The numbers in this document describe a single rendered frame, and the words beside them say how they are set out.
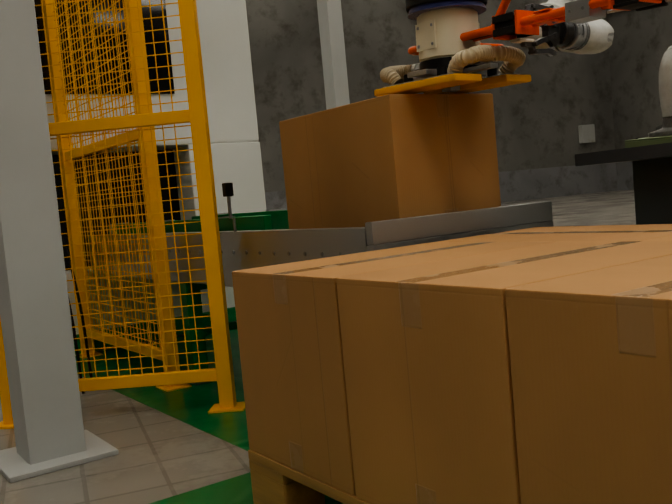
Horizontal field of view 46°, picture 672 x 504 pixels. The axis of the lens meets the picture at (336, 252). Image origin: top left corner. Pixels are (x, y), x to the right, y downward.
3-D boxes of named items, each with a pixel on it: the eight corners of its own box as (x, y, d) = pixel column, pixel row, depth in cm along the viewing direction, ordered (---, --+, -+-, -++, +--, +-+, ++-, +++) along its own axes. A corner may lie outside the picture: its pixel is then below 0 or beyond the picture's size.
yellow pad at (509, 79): (423, 96, 240) (422, 79, 240) (447, 96, 246) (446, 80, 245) (506, 81, 212) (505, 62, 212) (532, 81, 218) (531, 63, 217)
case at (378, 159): (289, 240, 268) (278, 121, 265) (382, 228, 290) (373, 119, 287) (401, 239, 218) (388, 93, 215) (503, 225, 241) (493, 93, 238)
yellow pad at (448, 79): (373, 96, 229) (372, 79, 229) (400, 96, 235) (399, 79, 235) (454, 80, 201) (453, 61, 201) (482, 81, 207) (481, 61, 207)
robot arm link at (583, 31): (591, 47, 220) (579, 46, 216) (562, 53, 227) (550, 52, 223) (588, 14, 219) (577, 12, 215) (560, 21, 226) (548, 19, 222)
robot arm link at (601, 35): (589, 55, 221) (549, 51, 230) (617, 57, 231) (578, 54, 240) (595, 14, 218) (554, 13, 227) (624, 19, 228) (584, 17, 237)
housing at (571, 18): (563, 22, 185) (563, 2, 185) (582, 23, 189) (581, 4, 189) (588, 16, 180) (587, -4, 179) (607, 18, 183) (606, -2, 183)
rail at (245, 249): (91, 273, 396) (87, 235, 395) (102, 271, 399) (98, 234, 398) (370, 300, 207) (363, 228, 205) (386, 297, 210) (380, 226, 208)
